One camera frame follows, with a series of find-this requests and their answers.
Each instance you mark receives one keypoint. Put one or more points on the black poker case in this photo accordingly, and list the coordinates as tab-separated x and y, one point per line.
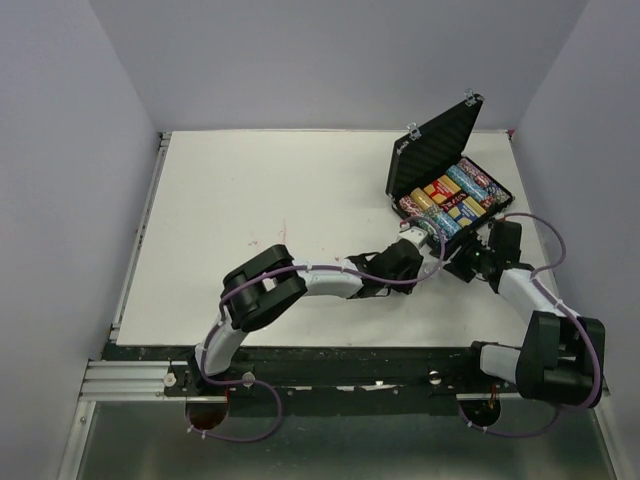
427	151

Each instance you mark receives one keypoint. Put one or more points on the aluminium table edge rail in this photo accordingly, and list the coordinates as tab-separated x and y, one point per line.
165	139

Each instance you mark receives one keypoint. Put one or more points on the red white chip row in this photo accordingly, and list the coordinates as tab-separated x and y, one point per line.
410	208

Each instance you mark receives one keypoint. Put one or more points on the green blue chip row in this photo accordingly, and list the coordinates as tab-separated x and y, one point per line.
436	235

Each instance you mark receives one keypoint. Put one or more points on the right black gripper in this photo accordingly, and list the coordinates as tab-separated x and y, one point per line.
458	267

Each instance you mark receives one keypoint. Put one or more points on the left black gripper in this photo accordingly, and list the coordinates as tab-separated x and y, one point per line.
410	273

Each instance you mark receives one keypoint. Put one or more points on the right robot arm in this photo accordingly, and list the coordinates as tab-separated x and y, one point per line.
561	359

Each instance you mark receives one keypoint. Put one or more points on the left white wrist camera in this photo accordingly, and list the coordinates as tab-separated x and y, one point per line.
414	235

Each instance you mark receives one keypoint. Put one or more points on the red card deck box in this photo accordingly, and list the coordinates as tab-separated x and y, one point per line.
442	189

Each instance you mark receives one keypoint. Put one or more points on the light blue chip stack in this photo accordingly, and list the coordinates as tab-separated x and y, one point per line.
446	223
459	176
478	194

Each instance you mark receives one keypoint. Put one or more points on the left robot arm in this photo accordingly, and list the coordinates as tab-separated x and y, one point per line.
262	289

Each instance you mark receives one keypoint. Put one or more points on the gold chip row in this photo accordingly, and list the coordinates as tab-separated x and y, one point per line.
422	200

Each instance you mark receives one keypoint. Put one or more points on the aluminium frame rail left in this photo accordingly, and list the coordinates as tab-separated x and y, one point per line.
123	381

